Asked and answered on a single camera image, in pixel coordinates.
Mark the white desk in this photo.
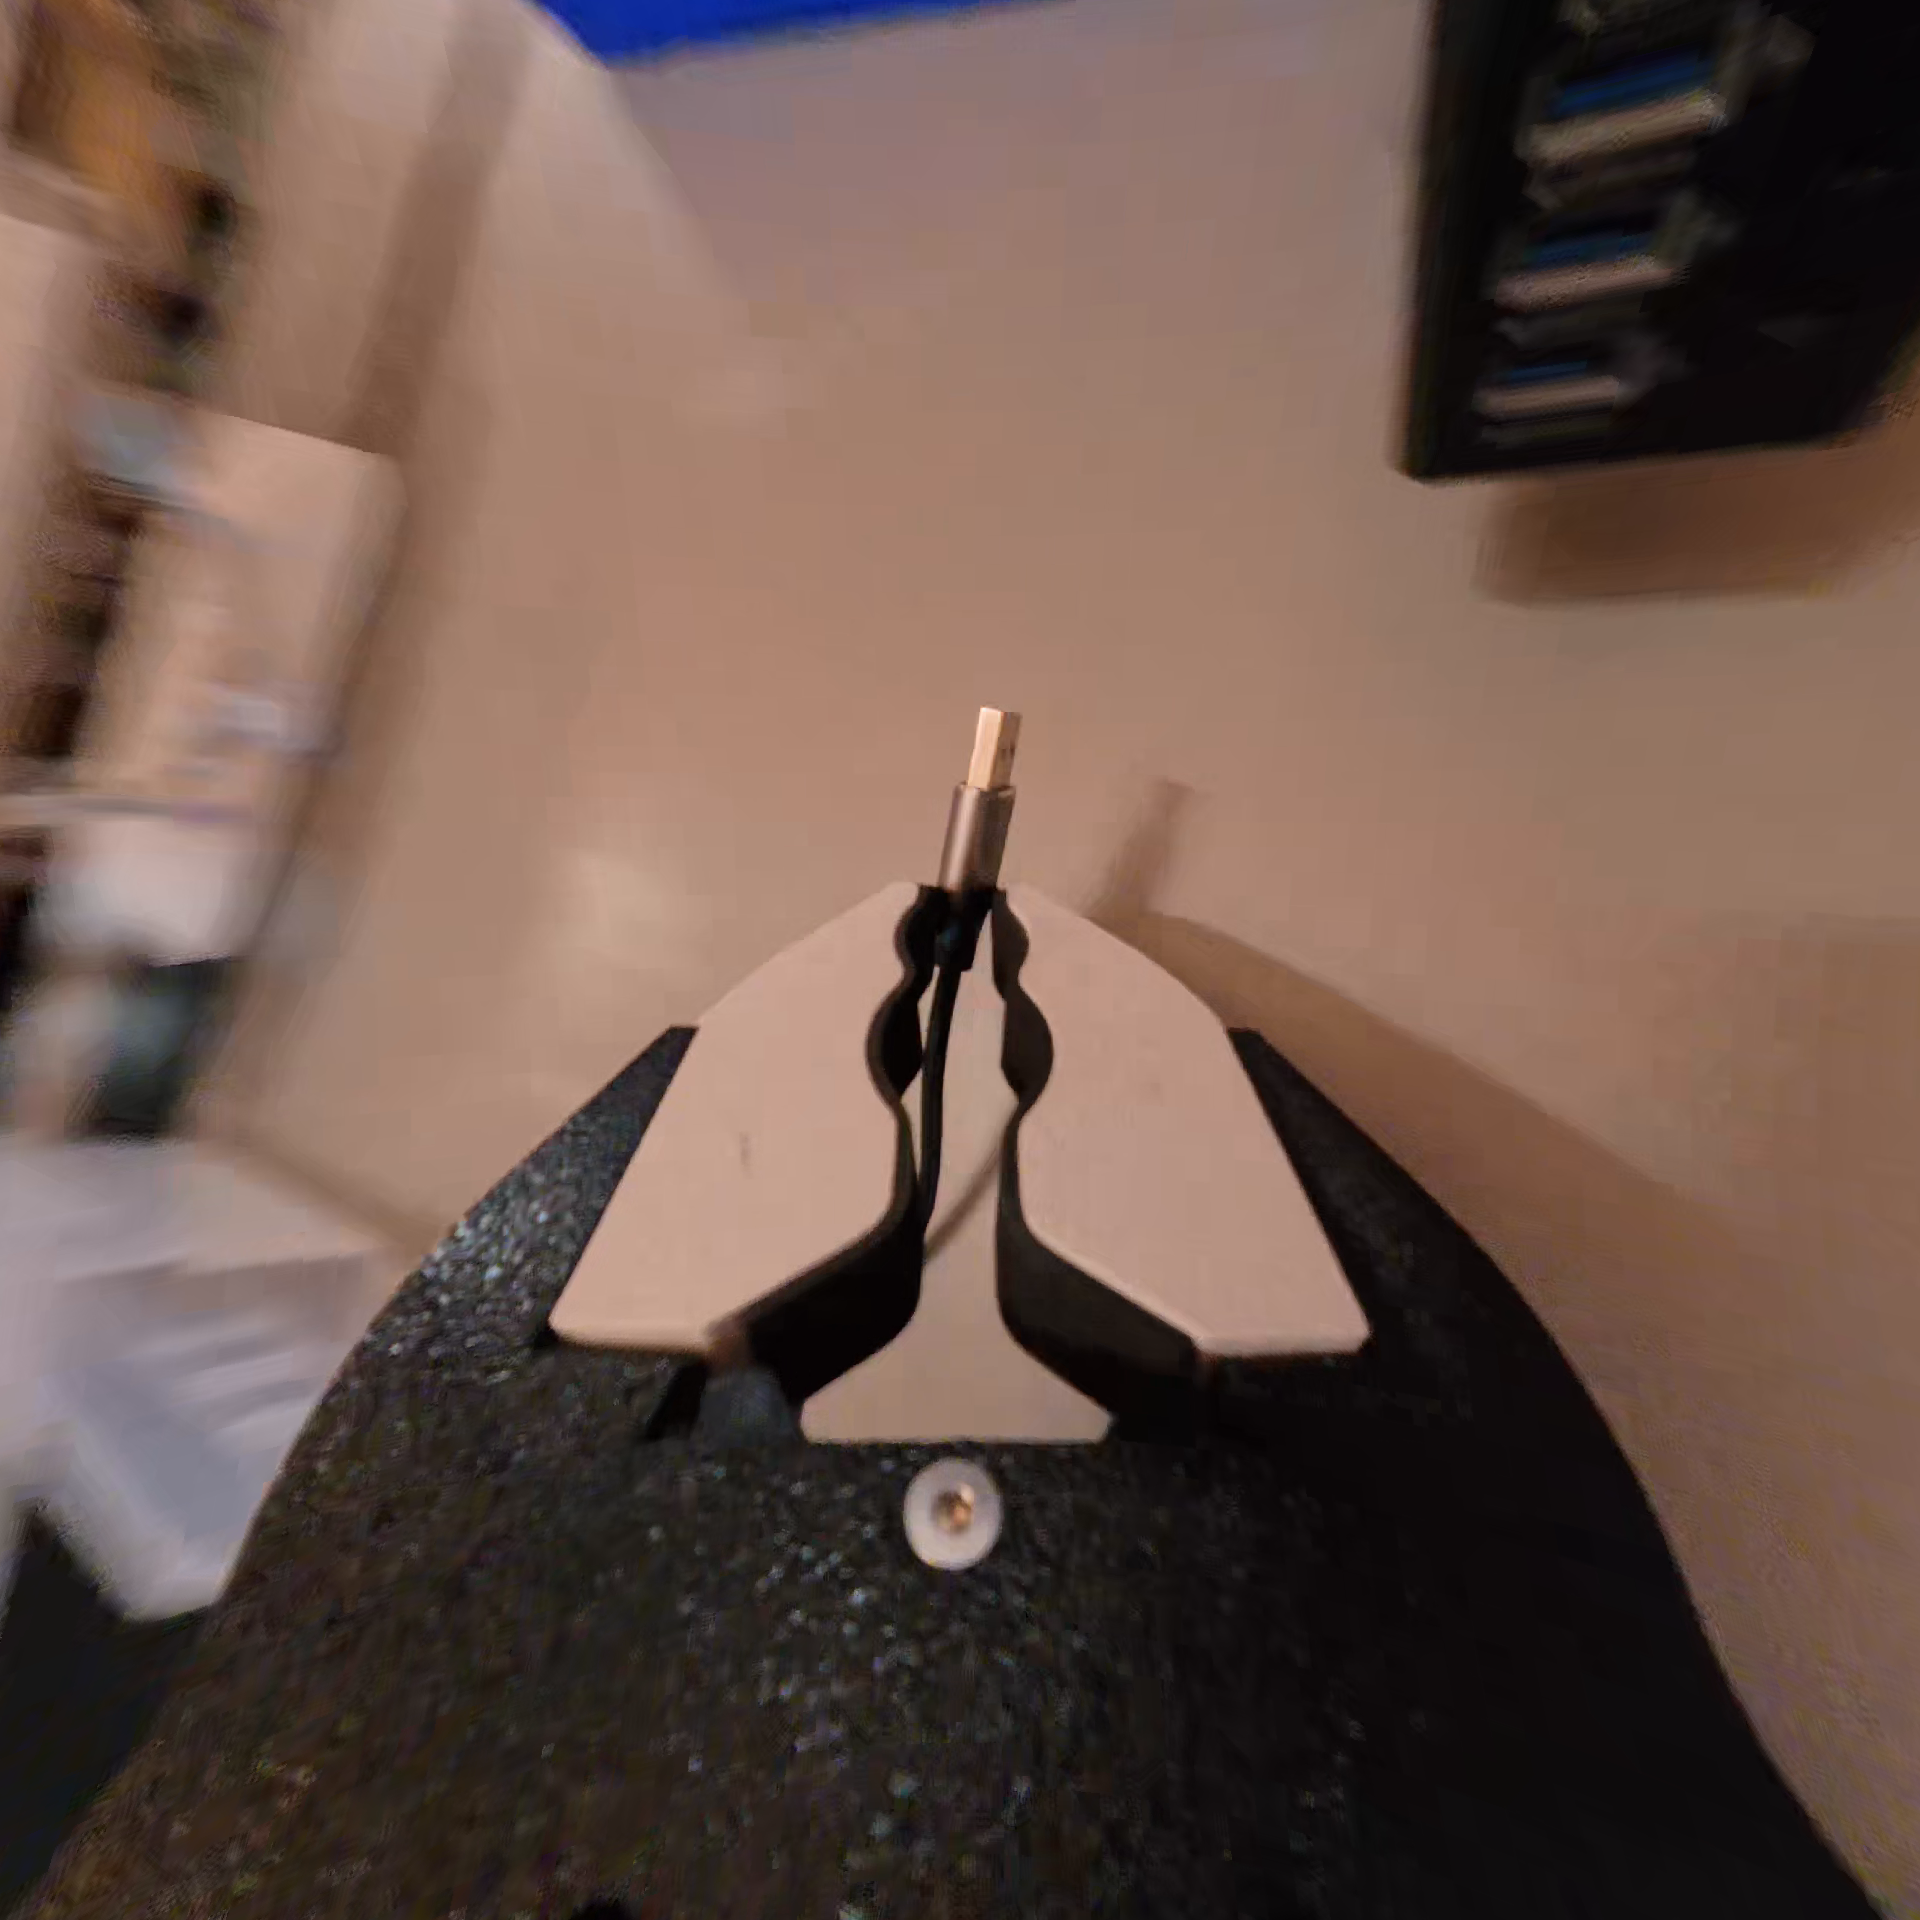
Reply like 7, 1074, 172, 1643
210, 0, 1920, 1907

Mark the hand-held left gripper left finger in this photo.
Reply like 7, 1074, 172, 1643
547, 882, 924, 1409

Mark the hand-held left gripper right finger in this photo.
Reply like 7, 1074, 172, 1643
989, 882, 1373, 1412

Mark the blue plastic bin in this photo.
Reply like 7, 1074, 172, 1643
532, 0, 1074, 65

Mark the black cable silver USB plug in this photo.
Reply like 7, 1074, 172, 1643
913, 704, 1029, 1278

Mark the black silver-rimmed USB hub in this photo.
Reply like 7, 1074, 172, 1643
1400, 0, 1920, 486

